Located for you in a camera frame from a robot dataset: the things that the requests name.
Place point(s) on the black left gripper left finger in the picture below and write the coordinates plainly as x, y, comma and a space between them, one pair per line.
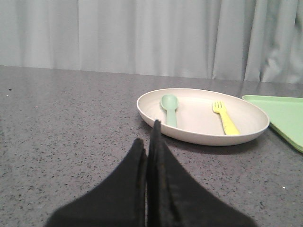
118, 201

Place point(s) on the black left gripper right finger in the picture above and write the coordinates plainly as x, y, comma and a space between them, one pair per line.
176, 199

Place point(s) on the beige round plate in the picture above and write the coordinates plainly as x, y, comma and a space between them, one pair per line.
196, 121

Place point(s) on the yellow plastic fork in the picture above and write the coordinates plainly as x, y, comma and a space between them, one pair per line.
228, 125

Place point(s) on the teal green plastic spoon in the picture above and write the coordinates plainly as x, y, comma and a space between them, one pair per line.
169, 103

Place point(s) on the light green tray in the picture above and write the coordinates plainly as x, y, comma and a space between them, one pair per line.
285, 115

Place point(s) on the grey curtain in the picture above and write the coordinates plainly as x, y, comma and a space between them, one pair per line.
253, 40

